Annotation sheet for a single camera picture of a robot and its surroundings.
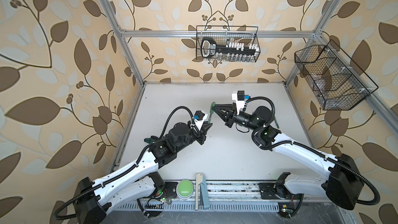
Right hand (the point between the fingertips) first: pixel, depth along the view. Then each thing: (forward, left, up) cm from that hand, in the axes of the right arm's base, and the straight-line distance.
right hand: (213, 109), depth 64 cm
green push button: (-23, +14, -33) cm, 43 cm away
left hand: (-1, +1, -8) cm, 9 cm away
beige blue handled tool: (-20, +7, -31) cm, 38 cm away
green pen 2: (+13, -43, -34) cm, 56 cm away
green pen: (0, +1, -2) cm, 2 cm away
